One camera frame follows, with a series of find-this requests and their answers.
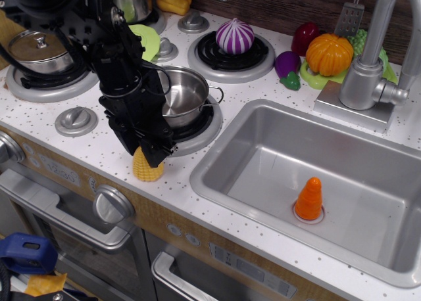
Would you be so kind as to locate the dark red toy pepper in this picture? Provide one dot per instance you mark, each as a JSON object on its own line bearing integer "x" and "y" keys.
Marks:
{"x": 303, "y": 36}

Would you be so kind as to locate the orange toy pumpkin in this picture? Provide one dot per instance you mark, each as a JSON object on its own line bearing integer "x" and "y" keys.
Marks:
{"x": 329, "y": 54}

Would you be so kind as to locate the silver oven dial left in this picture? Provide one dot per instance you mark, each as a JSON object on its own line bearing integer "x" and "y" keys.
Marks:
{"x": 10, "y": 150}

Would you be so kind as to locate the grey toy sink basin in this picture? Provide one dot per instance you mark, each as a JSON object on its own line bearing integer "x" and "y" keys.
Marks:
{"x": 348, "y": 194}

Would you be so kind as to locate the front left stove burner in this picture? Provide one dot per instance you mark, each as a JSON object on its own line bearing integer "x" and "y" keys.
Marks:
{"x": 50, "y": 94}

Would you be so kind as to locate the silver oven dial right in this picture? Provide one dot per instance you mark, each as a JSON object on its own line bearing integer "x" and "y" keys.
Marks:
{"x": 111, "y": 206}

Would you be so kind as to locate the green toy plate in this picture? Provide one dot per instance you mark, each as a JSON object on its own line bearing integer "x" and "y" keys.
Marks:
{"x": 150, "y": 40}

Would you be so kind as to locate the grey toy spatula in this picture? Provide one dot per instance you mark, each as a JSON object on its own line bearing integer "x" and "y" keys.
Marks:
{"x": 350, "y": 18}

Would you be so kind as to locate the tall steel pot back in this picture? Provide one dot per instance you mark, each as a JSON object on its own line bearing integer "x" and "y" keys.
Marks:
{"x": 135, "y": 10}

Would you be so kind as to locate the purple toy eggplant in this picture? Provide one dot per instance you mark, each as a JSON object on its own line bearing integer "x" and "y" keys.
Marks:
{"x": 287, "y": 66}

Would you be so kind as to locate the back right stove burner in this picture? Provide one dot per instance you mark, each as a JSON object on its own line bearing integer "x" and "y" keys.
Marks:
{"x": 207, "y": 58}

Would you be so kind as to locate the stove burner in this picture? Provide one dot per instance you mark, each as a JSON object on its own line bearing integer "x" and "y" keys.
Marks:
{"x": 207, "y": 58}
{"x": 50, "y": 94}
{"x": 200, "y": 133}
{"x": 156, "y": 20}

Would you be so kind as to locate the silver dishwasher door handle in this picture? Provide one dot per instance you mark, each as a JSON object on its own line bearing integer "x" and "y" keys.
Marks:
{"x": 172, "y": 285}

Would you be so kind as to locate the grey stovetop knob back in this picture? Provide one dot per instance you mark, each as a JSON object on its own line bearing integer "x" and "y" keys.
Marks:
{"x": 193, "y": 23}

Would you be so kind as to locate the steel pot with lid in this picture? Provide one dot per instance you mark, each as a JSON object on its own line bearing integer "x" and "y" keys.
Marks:
{"x": 40, "y": 52}

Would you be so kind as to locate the yellow toy corn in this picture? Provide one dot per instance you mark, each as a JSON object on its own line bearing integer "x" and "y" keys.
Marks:
{"x": 142, "y": 170}

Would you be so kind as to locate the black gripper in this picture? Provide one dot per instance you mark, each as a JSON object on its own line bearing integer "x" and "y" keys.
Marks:
{"x": 133, "y": 99}

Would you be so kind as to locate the steel pan with handles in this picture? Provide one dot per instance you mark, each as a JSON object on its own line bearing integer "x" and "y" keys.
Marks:
{"x": 186, "y": 94}

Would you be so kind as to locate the silver toy faucet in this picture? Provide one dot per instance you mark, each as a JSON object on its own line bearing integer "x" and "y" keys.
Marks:
{"x": 366, "y": 98}

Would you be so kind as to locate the grey stovetop knob middle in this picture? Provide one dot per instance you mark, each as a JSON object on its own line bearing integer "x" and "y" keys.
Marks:
{"x": 167, "y": 51}

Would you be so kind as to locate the silver oven door handle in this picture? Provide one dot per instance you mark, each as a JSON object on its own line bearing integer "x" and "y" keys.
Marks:
{"x": 44, "y": 204}

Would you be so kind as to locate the light green toy cutting board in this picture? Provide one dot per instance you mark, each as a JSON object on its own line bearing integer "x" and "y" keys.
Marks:
{"x": 316, "y": 80}

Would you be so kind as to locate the blue clamp tool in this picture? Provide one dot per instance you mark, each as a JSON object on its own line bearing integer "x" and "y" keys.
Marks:
{"x": 28, "y": 254}

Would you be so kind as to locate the grey stovetop knob front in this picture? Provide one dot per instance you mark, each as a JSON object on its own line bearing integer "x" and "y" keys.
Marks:
{"x": 76, "y": 122}

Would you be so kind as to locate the back left stove burner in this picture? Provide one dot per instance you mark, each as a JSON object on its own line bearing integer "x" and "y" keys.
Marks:
{"x": 156, "y": 20}

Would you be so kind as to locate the yellow tape piece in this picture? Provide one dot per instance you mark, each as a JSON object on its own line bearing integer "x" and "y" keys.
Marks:
{"x": 44, "y": 284}

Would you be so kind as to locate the grey stovetop knob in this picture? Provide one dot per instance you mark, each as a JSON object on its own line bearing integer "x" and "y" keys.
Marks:
{"x": 193, "y": 23}
{"x": 167, "y": 51}
{"x": 76, "y": 122}

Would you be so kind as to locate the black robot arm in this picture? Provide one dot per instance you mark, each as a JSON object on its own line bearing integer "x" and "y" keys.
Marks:
{"x": 97, "y": 37}

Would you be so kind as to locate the front centre stove burner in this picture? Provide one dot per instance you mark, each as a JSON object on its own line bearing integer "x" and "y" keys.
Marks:
{"x": 200, "y": 133}

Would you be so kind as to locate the yellow toy bell pepper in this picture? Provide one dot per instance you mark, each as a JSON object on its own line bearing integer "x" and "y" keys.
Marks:
{"x": 180, "y": 7}

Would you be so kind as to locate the silver oven dial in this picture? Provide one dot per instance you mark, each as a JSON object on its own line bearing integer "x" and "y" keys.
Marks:
{"x": 10, "y": 150}
{"x": 111, "y": 206}

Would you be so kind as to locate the purple white toy onion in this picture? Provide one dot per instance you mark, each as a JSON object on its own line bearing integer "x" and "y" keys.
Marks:
{"x": 235, "y": 37}

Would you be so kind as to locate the green toy lettuce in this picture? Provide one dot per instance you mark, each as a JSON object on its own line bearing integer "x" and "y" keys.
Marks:
{"x": 358, "y": 42}

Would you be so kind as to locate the orange toy carrot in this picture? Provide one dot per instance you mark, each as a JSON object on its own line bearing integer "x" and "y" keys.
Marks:
{"x": 309, "y": 202}

